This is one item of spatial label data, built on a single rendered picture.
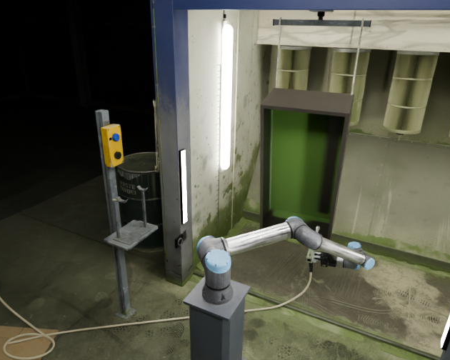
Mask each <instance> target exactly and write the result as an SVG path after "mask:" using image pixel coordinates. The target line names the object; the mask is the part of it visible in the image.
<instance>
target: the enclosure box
mask: <svg viewBox="0 0 450 360"><path fill-rule="evenodd" d="M353 102H354V94H352V95H351V94H341V93H332V92H323V91H306V90H297V89H280V88H273V89H272V90H271V92H270V93H269V95H268V96H267V97H266V98H265V99H264V101H263V102H262V104H261V131H260V229H264V228H266V227H270V226H274V225H277V224H281V223H284V222H285V221H286V220H287V219H288V218H289V217H291V216H297V217H299V218H300V219H301V220H303V222H304V223H305V224H306V225H307V226H308V227H309V228H310V229H312V230H314V231H316V227H317V226H319V227H320V229H319V233H320V234H321V235H322V237H324V238H325V239H328V240H330V239H331V233H332V229H333V225H334V219H335V213H336V205H337V201H338V195H339V187H340V183H341V174H342V169H343V164H344V156H345V151H346V143H347V138H348V133H349V124H350V120H351V111H352V106H353Z"/></svg>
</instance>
